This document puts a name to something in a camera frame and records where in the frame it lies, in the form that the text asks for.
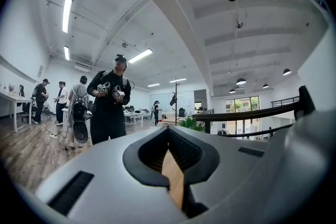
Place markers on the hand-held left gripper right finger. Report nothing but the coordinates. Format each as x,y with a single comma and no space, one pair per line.
207,162

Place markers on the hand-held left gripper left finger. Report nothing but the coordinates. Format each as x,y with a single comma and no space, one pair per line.
136,165

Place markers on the green potted plant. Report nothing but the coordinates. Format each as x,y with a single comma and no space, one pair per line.
191,123

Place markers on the white desk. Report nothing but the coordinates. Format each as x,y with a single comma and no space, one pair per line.
132,114
15,99

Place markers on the black stair railing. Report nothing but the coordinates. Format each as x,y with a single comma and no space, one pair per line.
249,115

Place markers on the large window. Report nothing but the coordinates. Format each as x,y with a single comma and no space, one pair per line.
242,105

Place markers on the wooden coat rack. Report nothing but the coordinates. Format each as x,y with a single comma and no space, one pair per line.
176,102

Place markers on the black pendant lamp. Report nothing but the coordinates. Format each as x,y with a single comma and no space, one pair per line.
241,81
265,86
232,91
287,72

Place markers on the long ceiling light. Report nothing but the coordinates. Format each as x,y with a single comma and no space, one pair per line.
67,14
153,85
177,80
140,55
66,53

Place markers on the white air conditioner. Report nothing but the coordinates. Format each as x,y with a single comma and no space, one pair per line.
82,68

